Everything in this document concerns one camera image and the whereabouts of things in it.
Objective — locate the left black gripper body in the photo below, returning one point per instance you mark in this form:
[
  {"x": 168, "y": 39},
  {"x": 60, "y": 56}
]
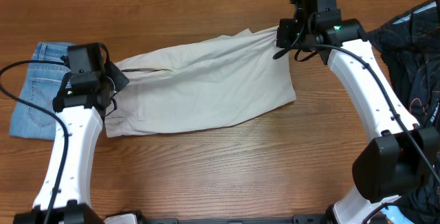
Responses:
[{"x": 119, "y": 80}]

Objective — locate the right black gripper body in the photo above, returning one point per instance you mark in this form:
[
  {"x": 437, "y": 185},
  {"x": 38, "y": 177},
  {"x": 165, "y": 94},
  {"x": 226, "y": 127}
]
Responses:
[{"x": 291, "y": 36}]

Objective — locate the beige cotton shorts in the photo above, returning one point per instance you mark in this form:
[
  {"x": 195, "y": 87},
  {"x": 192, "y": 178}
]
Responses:
[{"x": 216, "y": 83}]

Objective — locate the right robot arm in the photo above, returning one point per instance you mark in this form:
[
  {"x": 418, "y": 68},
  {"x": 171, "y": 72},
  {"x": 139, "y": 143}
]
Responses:
[{"x": 400, "y": 154}]

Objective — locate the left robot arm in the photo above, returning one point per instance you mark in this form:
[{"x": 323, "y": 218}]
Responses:
[{"x": 80, "y": 108}]

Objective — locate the folded blue denim jeans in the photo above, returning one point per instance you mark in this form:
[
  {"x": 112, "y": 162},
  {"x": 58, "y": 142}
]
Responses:
[{"x": 42, "y": 82}]

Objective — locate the black printed jersey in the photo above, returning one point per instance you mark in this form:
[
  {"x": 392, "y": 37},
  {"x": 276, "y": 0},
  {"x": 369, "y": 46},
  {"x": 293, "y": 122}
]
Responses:
[{"x": 409, "y": 46}]

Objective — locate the light blue garment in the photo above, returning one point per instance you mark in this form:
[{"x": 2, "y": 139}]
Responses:
[{"x": 395, "y": 216}]

